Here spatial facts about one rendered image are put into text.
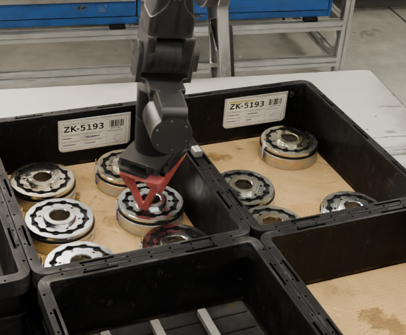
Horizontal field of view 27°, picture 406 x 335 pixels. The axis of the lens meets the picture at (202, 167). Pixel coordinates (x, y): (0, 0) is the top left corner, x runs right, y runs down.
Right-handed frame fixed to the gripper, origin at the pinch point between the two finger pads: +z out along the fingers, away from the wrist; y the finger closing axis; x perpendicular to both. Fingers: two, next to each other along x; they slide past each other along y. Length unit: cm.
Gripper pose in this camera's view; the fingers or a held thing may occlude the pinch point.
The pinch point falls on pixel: (151, 195)
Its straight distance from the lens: 128.4
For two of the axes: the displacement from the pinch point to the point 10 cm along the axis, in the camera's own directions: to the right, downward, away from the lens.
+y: 4.1, -5.0, 7.7
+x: -9.1, -2.9, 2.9
